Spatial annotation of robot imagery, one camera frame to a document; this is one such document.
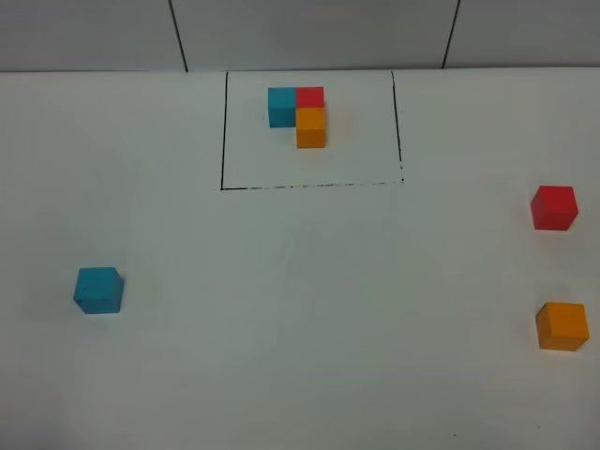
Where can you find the orange template cube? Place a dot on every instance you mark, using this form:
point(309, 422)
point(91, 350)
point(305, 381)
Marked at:
point(310, 128)

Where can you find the blue template cube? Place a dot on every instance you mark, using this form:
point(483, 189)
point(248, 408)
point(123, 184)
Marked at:
point(281, 107)

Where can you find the red template cube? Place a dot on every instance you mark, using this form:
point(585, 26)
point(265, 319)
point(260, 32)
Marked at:
point(310, 97)

